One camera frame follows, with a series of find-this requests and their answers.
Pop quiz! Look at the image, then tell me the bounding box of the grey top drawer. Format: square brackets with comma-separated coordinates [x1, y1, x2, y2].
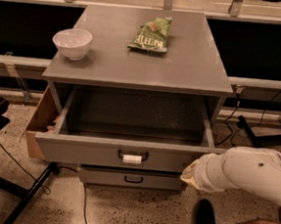
[36, 85, 223, 173]

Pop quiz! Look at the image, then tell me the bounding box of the grey drawer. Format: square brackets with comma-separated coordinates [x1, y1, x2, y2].
[77, 165, 186, 192]
[36, 85, 223, 173]

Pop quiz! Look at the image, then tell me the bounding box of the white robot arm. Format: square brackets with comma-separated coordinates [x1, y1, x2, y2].
[180, 147, 281, 206]

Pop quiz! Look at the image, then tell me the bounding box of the grey drawer cabinet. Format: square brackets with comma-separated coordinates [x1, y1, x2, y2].
[31, 0, 240, 198]

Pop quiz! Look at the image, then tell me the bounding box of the grey bottom drawer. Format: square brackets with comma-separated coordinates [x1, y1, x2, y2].
[77, 165, 186, 192]

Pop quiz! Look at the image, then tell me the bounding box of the green chip bag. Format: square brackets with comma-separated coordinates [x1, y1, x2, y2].
[127, 17, 172, 53]

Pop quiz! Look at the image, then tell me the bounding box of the brown cardboard box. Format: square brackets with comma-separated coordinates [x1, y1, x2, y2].
[25, 88, 59, 159]

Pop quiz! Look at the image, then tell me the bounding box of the white ceramic bowl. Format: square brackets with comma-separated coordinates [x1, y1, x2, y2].
[53, 28, 93, 61]

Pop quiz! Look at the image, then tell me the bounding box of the black sneaker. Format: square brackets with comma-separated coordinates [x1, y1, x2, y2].
[195, 199, 216, 224]

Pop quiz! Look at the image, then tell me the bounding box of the black stand left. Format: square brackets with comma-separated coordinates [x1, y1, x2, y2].
[0, 98, 58, 224]

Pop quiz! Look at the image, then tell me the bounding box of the black power cable right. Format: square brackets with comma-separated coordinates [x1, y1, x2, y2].
[213, 74, 281, 153]

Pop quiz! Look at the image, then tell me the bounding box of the black floor cable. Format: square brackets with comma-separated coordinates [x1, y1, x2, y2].
[79, 183, 95, 224]

